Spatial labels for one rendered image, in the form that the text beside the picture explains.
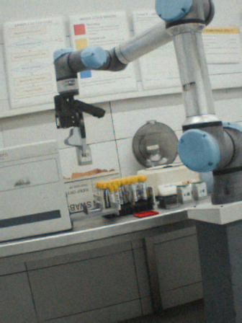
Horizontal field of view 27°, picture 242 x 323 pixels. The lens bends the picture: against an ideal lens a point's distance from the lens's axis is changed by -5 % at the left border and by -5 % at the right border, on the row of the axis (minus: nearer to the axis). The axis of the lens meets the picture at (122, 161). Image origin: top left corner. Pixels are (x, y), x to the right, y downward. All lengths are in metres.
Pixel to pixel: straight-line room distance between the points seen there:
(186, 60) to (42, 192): 0.63
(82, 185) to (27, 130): 0.44
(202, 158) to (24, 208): 0.60
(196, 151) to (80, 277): 1.20
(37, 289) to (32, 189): 0.82
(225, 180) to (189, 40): 0.42
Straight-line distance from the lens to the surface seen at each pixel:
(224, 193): 1.49
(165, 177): 2.08
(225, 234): 1.43
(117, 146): 2.39
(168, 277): 2.55
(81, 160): 1.70
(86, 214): 1.71
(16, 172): 1.63
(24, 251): 1.62
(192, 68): 1.39
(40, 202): 1.65
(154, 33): 1.63
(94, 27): 2.41
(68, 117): 1.68
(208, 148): 1.34
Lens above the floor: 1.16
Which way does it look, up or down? 3 degrees down
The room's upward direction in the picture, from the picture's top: 9 degrees counter-clockwise
